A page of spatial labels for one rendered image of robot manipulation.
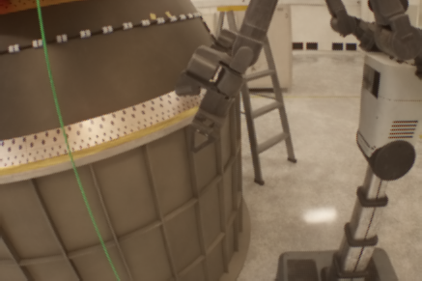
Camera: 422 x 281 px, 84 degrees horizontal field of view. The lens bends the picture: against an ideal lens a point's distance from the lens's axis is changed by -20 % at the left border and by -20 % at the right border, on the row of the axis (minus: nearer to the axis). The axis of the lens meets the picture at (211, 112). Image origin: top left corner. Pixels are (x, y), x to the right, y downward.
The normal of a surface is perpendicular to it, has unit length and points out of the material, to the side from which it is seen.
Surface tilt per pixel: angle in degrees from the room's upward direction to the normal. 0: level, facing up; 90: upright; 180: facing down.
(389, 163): 90
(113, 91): 62
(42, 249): 90
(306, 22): 90
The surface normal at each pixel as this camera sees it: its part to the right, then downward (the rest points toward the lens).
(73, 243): 0.40, 0.31
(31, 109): 0.33, -0.17
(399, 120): -0.14, 0.52
